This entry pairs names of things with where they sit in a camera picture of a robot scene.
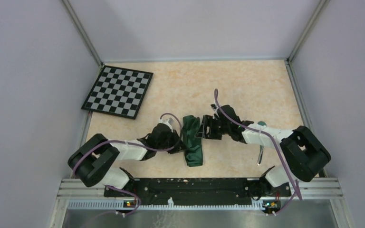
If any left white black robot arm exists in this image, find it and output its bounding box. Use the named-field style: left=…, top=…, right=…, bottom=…
left=67, top=113, right=186, bottom=196

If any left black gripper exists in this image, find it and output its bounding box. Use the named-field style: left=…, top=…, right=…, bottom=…
left=156, top=130, right=189, bottom=154

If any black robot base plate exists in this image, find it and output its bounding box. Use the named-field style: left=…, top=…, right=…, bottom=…
left=104, top=178, right=292, bottom=207

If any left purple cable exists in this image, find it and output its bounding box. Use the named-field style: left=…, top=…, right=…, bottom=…
left=72, top=112, right=184, bottom=218

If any dark green cloth napkin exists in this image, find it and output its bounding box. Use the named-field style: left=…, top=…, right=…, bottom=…
left=182, top=115, right=203, bottom=167

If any white toothed cable rail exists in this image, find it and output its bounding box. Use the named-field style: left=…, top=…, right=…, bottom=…
left=67, top=199, right=265, bottom=211

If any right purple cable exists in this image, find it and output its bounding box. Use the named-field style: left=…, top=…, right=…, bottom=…
left=214, top=88, right=303, bottom=216

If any purple cable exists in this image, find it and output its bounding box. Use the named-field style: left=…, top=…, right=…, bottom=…
left=72, top=112, right=184, bottom=218
left=214, top=88, right=303, bottom=216

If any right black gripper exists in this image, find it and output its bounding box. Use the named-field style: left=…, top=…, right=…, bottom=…
left=194, top=114, right=231, bottom=140

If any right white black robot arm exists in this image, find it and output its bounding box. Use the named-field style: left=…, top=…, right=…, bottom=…
left=195, top=104, right=331, bottom=196

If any silver metal fork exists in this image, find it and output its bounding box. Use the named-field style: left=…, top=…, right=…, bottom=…
left=257, top=145, right=264, bottom=166

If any black grey checkerboard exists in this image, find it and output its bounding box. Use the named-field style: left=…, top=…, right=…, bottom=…
left=81, top=65, right=154, bottom=119

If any teal plastic spoon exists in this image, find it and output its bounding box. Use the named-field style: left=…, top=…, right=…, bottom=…
left=257, top=121, right=267, bottom=126

